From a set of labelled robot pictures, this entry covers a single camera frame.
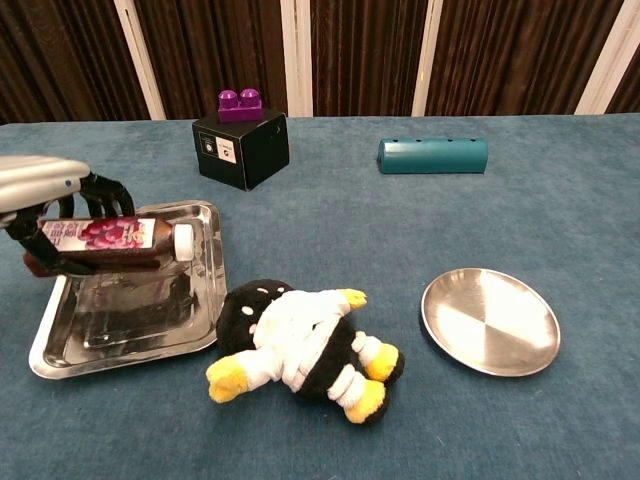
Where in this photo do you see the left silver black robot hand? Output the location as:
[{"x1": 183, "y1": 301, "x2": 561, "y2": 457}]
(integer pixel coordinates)
[{"x1": 0, "y1": 154, "x2": 136, "y2": 279}]

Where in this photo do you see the dark red juice bottle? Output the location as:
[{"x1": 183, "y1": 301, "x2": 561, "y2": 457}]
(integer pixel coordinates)
[{"x1": 22, "y1": 216, "x2": 195, "y2": 276}]

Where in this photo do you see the black white penguin plush toy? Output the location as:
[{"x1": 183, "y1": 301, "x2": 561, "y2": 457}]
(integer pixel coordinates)
[{"x1": 205, "y1": 278, "x2": 406, "y2": 426}]

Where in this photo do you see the rectangular steel tray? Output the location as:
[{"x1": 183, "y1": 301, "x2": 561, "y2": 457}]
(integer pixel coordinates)
[{"x1": 28, "y1": 199, "x2": 229, "y2": 381}]

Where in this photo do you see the purple toy brick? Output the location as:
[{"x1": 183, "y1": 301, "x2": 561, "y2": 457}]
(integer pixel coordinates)
[{"x1": 217, "y1": 88, "x2": 264, "y2": 124}]

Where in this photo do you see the black cardboard box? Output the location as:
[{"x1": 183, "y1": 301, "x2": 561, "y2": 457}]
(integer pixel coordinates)
[{"x1": 192, "y1": 107, "x2": 291, "y2": 192}]

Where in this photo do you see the dark brown curtain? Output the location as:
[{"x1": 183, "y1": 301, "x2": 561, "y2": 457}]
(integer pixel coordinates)
[{"x1": 0, "y1": 0, "x2": 640, "y2": 125}]

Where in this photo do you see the teal half-cylinder block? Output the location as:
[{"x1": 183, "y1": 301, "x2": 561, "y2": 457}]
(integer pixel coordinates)
[{"x1": 377, "y1": 137, "x2": 489, "y2": 176}]

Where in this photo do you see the blue felt table cloth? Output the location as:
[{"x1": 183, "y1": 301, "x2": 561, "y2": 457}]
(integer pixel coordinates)
[{"x1": 0, "y1": 114, "x2": 640, "y2": 480}]

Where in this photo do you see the round steel plate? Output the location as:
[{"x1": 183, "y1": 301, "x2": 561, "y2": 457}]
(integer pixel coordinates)
[{"x1": 420, "y1": 267, "x2": 562, "y2": 378}]

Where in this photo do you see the white frame post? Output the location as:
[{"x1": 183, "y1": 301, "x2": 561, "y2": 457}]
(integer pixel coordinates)
[
  {"x1": 412, "y1": 0, "x2": 445, "y2": 117},
  {"x1": 574, "y1": 0, "x2": 640, "y2": 116},
  {"x1": 113, "y1": 0, "x2": 167, "y2": 121},
  {"x1": 279, "y1": 0, "x2": 314, "y2": 119}
]

